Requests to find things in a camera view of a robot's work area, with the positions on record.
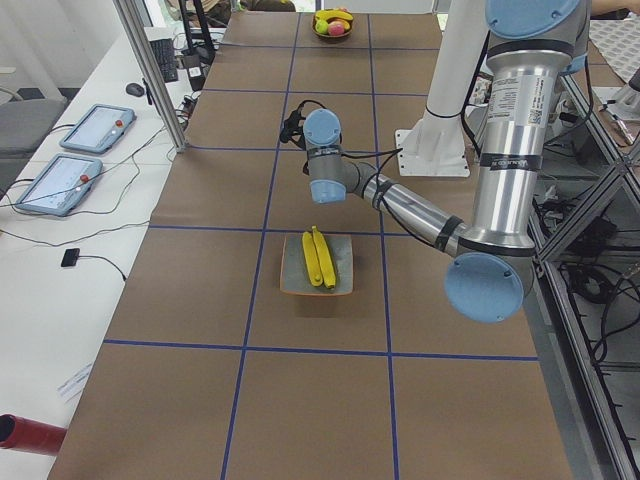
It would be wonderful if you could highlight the grey square plate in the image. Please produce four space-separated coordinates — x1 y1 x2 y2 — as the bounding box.
280 233 354 296

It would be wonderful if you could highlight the black keyboard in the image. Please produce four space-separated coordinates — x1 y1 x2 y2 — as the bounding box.
149 39 179 83

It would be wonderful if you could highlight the teach pendant tablet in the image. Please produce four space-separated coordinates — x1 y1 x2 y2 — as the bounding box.
59 104 136 154
14 153 103 217

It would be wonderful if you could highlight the small black puck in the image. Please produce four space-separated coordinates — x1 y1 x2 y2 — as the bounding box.
60 248 80 268

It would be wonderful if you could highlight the computer mouse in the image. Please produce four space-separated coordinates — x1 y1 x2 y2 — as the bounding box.
125 83 145 97

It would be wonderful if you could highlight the aluminium frame post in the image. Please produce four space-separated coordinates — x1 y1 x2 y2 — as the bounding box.
113 0 187 153

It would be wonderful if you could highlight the red pink apple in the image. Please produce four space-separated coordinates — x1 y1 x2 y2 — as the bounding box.
327 19 348 37

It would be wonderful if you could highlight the red cylinder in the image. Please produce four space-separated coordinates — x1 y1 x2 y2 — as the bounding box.
1 414 67 456

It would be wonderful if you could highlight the yellow banana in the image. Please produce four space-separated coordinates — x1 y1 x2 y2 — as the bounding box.
312 226 337 289
301 231 323 286
314 9 354 22

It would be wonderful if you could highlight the woven brown wicker basket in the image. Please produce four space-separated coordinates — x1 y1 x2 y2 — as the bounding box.
312 9 354 38

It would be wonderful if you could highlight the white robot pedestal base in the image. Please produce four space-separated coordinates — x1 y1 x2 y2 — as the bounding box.
396 0 488 178

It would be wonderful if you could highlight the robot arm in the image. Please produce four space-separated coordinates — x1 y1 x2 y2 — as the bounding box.
302 1 591 323

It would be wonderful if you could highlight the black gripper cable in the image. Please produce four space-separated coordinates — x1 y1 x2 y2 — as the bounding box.
277 98 331 151

